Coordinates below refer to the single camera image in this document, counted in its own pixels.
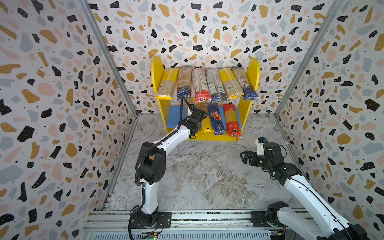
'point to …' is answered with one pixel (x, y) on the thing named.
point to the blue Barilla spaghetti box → (215, 114)
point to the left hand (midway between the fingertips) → (192, 117)
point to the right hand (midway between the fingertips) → (245, 152)
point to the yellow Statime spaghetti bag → (206, 126)
